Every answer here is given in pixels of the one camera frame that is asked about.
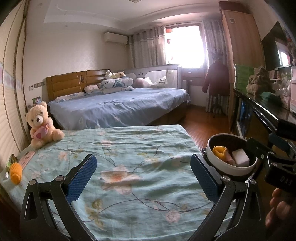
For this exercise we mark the dark red coat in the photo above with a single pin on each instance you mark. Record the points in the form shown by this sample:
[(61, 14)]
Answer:
[(216, 78)]

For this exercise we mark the pink foam piece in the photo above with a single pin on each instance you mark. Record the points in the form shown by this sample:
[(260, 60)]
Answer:
[(228, 160)]

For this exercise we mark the flat blue floral pillow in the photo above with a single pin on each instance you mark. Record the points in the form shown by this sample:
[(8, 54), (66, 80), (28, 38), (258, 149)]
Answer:
[(71, 96)]

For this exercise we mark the window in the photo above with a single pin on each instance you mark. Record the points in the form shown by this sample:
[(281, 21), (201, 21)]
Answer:
[(185, 46)]

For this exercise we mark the black television cabinet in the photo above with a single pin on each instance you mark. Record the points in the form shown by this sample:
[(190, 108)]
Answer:
[(256, 111)]

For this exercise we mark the photo frame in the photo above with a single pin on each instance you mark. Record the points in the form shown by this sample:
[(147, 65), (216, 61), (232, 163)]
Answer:
[(37, 100)]

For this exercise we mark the pink flat box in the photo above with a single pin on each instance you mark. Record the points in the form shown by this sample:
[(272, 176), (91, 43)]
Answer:
[(26, 158)]

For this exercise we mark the white air conditioner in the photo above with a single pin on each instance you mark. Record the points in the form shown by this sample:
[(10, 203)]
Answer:
[(115, 38)]

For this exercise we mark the orange foam fruit net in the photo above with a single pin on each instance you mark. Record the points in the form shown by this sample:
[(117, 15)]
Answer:
[(15, 173), (219, 152)]

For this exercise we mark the black coat stand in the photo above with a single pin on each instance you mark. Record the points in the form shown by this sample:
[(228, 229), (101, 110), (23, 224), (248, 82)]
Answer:
[(217, 104)]

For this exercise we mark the grey patterned curtain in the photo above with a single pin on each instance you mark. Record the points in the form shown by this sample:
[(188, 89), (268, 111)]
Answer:
[(148, 48), (215, 34)]

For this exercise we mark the cream sliding door wardrobe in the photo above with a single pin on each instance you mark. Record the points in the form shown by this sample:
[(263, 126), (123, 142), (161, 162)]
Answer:
[(11, 81)]

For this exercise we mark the tall wooden wardrobe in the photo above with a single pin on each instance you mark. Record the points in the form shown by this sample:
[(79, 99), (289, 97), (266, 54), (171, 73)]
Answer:
[(245, 41)]

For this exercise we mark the small white pillow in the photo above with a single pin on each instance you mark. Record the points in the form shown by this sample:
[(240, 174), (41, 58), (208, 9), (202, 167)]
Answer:
[(91, 88)]

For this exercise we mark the white plush toy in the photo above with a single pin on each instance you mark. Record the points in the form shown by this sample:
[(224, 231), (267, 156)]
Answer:
[(161, 81), (108, 74)]

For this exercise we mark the grey bed guard rail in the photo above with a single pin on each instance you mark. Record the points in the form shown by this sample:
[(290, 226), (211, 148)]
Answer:
[(171, 74)]

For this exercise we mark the cream teddy bear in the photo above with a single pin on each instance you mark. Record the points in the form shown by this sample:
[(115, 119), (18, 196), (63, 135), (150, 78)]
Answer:
[(41, 125)]

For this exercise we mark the grey desk with drawers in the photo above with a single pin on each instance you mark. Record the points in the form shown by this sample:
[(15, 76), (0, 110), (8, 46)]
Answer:
[(193, 76)]

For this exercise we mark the white foam block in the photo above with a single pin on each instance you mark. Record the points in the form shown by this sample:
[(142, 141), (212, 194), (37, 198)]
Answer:
[(240, 158)]

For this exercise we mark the green floral blanket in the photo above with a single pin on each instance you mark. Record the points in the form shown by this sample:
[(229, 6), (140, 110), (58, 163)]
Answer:
[(129, 166)]

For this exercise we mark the person's right hand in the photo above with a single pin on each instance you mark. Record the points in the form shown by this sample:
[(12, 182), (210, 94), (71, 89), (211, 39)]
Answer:
[(282, 208)]

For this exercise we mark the wall switch panel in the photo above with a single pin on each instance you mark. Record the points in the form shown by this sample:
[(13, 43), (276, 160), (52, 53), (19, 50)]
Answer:
[(36, 85)]

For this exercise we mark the bed with blue sheet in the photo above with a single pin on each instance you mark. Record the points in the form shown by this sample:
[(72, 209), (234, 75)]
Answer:
[(120, 106)]

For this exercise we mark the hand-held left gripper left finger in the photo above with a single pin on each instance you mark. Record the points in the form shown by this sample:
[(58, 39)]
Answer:
[(83, 177)]

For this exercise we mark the black television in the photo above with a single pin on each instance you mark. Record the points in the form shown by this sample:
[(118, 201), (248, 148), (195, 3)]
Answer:
[(272, 48)]

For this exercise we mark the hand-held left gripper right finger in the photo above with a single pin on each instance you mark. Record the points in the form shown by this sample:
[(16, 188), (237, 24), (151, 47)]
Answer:
[(203, 179)]

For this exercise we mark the pink plush toy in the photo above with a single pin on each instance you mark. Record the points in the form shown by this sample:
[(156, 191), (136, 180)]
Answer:
[(141, 82)]

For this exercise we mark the blue white printed pillow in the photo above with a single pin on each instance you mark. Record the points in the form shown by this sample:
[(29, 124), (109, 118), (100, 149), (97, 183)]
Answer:
[(120, 90), (118, 82)]

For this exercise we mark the brown plush toy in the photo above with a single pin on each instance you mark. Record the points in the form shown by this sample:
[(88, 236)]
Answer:
[(257, 81)]

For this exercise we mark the green packet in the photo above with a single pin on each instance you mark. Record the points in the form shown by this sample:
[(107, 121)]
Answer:
[(11, 161)]

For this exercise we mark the teal box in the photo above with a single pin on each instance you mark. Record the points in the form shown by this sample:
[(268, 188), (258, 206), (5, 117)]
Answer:
[(270, 96)]

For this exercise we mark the stack of green boxes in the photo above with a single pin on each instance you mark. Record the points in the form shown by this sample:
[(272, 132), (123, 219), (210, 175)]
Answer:
[(241, 76)]

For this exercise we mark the yellow plush bear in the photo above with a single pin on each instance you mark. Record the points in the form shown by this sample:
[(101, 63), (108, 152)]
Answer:
[(119, 74)]

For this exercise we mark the wooden headboard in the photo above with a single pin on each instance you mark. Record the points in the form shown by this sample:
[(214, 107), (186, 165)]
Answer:
[(69, 84)]

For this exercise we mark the round white bin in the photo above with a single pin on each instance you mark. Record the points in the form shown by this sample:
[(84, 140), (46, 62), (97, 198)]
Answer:
[(231, 171)]

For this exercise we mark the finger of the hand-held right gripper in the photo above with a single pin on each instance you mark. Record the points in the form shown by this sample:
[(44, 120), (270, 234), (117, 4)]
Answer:
[(257, 147), (278, 141)]

